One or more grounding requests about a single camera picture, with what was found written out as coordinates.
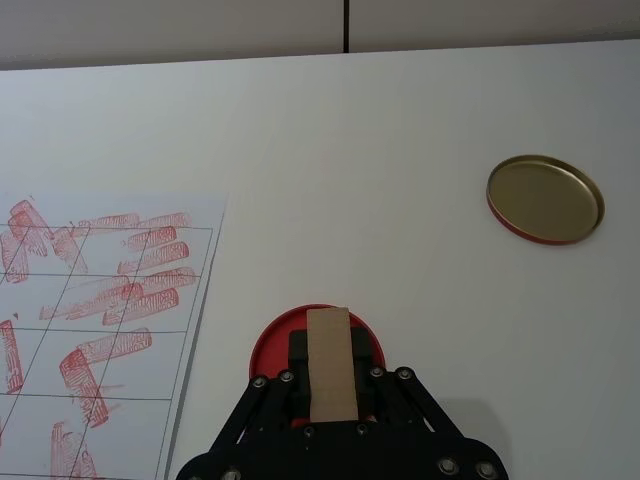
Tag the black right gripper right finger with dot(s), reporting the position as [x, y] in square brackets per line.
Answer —
[407, 395]

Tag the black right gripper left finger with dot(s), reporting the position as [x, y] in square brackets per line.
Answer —
[260, 400]

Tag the brown wooden stamp block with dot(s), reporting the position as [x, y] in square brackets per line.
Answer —
[331, 365]

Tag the round red ink pad tin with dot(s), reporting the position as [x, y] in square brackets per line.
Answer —
[272, 340]

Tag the white gridded paper, red stamps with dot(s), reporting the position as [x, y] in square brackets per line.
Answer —
[100, 350]

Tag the round gold tin lid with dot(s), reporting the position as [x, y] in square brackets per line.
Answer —
[542, 200]

